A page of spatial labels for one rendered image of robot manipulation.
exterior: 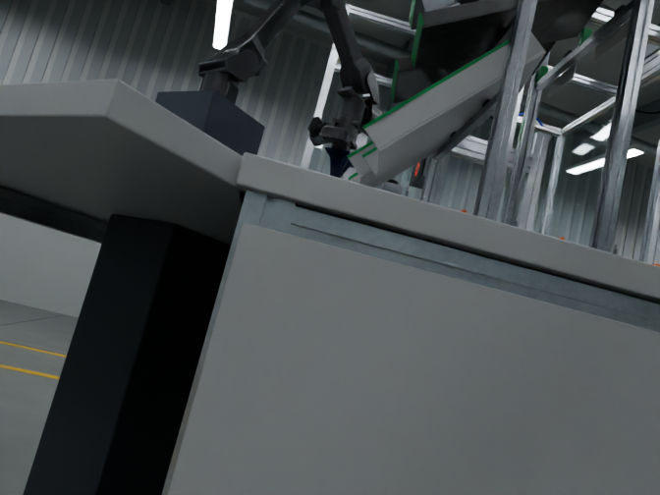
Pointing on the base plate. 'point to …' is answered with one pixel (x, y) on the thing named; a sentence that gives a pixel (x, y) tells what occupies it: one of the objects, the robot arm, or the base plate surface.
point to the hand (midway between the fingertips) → (336, 169)
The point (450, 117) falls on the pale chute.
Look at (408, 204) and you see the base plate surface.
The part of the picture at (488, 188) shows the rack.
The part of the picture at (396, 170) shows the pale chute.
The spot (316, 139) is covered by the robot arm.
